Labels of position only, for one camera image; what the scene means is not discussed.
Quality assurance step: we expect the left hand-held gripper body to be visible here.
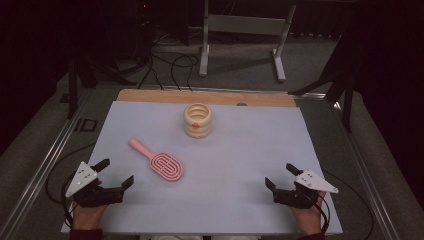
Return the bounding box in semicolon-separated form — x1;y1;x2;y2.
64;161;126;208

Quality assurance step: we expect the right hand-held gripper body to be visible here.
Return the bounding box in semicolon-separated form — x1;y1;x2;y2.
273;169;340;210

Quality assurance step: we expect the pink hairbrush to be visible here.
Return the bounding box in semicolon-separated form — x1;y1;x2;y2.
128;137;184;182

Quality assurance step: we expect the cream ribbed cup holder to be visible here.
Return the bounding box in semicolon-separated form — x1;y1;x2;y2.
182;102;213;140

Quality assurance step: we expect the person's left hand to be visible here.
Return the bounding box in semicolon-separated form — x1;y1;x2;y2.
70;179;108;231

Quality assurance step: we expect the person's right hand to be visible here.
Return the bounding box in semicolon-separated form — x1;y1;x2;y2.
289;191;327;236

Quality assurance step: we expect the white table mat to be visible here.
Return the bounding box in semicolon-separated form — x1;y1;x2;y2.
60;100;344;235

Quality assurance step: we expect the black tripod stand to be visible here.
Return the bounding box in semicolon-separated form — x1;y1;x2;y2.
288;33;356;134
66;56;138;120

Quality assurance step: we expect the grey metal stand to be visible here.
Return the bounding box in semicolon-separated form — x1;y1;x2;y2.
198;0;297;83

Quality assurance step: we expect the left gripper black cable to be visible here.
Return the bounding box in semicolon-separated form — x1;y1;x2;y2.
45;142;98;231

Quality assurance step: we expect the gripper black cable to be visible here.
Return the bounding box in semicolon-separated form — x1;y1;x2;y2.
313;169;375;240
45;142;98;231

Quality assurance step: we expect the aluminium floor rail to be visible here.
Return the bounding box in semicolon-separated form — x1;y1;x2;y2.
333;99;401;240
0;88;96;240

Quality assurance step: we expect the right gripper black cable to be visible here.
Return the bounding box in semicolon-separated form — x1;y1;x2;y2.
313;169;375;240

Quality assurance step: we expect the black floor cable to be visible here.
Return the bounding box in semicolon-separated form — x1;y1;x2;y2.
169;53;201;92
138;49;165;91

